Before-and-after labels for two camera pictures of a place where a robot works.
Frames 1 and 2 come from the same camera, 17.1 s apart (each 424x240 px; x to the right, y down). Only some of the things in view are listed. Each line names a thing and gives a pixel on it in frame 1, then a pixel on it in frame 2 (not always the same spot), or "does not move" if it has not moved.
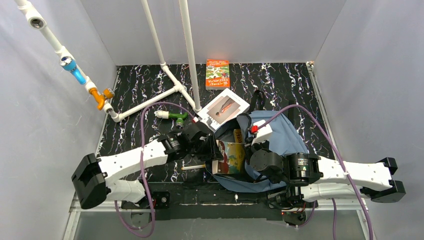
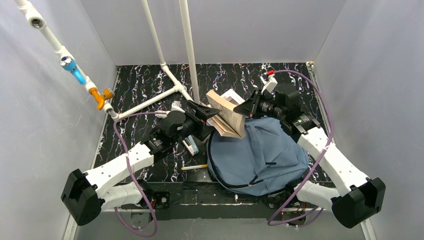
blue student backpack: x=234 y=146 does not move
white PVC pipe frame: x=37 y=21 does not move
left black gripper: x=211 y=149 to x=197 y=117
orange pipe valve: x=108 y=93 does not move
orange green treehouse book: x=217 y=74 to x=227 y=122
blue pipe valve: x=69 y=64 does not move
